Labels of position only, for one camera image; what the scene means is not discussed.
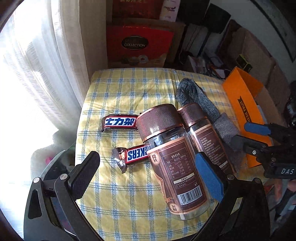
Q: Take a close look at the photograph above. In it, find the orange cardboard box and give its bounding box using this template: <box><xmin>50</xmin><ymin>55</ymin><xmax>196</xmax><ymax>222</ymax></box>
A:
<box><xmin>222</xmin><ymin>66</ymin><xmax>287</xmax><ymax>168</ymax></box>

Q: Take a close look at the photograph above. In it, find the small brown-lid glass jar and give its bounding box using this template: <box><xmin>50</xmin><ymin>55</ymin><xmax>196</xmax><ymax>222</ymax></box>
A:
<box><xmin>178</xmin><ymin>103</ymin><xmax>234</xmax><ymax>174</ymax></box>

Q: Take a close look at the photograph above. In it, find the large brown-lid glass jar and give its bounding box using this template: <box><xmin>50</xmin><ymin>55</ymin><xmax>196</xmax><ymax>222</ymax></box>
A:
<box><xmin>136</xmin><ymin>103</ymin><xmax>210</xmax><ymax>220</ymax></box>

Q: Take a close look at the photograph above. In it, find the Snickers bar English label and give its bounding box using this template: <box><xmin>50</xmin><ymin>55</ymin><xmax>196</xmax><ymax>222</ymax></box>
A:
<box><xmin>112</xmin><ymin>144</ymin><xmax>151</xmax><ymax>174</ymax></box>

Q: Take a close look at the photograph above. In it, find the grey knitted sock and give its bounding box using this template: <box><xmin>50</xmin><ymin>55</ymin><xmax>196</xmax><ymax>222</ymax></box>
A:
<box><xmin>213</xmin><ymin>113</ymin><xmax>245</xmax><ymax>173</ymax></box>
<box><xmin>176</xmin><ymin>78</ymin><xmax>220</xmax><ymax>123</ymax></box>

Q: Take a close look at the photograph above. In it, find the Snickers bar Chinese label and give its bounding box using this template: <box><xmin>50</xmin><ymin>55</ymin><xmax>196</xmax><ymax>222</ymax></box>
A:
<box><xmin>102</xmin><ymin>114</ymin><xmax>137</xmax><ymax>132</ymax></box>

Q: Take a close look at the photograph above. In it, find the green black portable radio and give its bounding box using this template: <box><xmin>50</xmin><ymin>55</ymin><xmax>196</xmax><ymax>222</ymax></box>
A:
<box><xmin>236</xmin><ymin>54</ymin><xmax>252</xmax><ymax>73</ymax></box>

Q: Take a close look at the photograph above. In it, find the yellow blue checked tablecloth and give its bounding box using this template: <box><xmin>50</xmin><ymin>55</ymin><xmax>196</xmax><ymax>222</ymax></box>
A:
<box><xmin>75</xmin><ymin>68</ymin><xmax>237</xmax><ymax>240</ymax></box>

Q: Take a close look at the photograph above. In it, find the brown sofa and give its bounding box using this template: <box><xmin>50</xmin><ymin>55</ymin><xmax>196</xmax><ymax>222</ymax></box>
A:
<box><xmin>216</xmin><ymin>20</ymin><xmax>290</xmax><ymax>113</ymax></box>

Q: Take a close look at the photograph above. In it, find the framed ink painting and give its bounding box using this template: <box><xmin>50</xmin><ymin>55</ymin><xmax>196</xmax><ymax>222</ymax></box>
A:
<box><xmin>251</xmin><ymin>0</ymin><xmax>295</xmax><ymax>62</ymax></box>

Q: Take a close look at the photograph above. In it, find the right black speaker on stand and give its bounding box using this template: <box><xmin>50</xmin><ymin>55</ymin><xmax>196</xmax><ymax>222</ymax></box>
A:
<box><xmin>197</xmin><ymin>3</ymin><xmax>231</xmax><ymax>57</ymax></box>

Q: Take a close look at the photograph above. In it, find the brown cardboard box under bags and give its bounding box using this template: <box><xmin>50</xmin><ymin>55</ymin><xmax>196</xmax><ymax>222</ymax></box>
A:
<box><xmin>107</xmin><ymin>18</ymin><xmax>185</xmax><ymax>65</ymax></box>

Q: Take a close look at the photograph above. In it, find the white tissue pack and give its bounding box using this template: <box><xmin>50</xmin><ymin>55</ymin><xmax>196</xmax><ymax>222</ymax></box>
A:
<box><xmin>159</xmin><ymin>0</ymin><xmax>181</xmax><ymax>22</ymax></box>

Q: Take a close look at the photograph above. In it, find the red Ferrero Collection gift bag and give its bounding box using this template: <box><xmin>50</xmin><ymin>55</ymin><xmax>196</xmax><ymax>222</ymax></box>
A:
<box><xmin>106</xmin><ymin>25</ymin><xmax>174</xmax><ymax>68</ymax></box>

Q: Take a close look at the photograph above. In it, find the red tea gift bag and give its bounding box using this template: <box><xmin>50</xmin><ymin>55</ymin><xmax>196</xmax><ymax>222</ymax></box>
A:
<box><xmin>112</xmin><ymin>0</ymin><xmax>164</xmax><ymax>19</ymax></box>

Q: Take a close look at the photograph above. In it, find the white plastic bag with cables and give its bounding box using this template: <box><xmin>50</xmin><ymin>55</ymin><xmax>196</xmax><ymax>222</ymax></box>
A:
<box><xmin>186</xmin><ymin>56</ymin><xmax>226</xmax><ymax>79</ymax></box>

